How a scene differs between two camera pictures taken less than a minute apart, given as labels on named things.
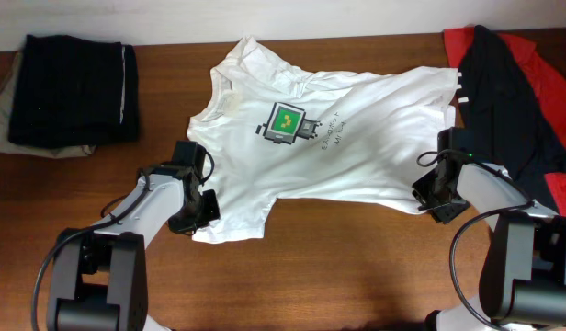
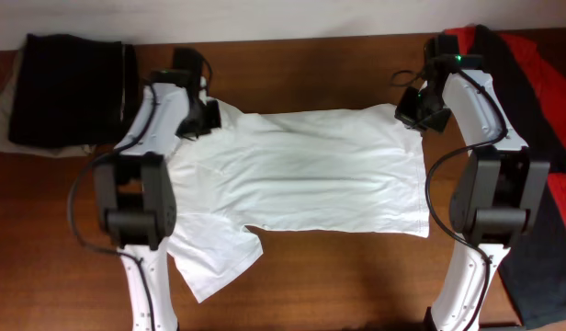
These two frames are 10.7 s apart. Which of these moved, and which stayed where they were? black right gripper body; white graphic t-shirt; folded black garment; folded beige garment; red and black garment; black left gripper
Moved: black left gripper; black right gripper body; white graphic t-shirt
Stayed: folded black garment; red and black garment; folded beige garment
